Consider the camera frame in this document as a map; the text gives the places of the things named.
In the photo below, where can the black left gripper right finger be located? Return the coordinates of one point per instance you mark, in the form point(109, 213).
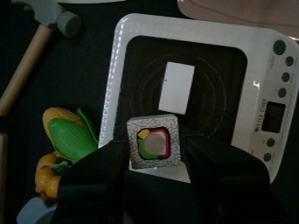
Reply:
point(230, 180)

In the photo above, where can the toy corn cob green husk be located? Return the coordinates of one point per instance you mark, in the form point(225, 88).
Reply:
point(69, 132)

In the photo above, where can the light blue round toy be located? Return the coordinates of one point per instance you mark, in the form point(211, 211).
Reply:
point(35, 211)

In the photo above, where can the wooden toy hammer grey head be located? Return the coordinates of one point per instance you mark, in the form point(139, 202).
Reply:
point(31, 55)

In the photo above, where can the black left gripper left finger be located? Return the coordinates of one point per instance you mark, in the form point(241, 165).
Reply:
point(94, 180)

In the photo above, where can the white toy induction stove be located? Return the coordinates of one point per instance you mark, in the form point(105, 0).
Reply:
point(202, 87)

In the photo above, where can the white toy sushi piece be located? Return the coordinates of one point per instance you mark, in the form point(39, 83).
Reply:
point(154, 142)

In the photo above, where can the yellow toy bell pepper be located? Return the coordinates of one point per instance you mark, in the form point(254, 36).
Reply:
point(49, 178)

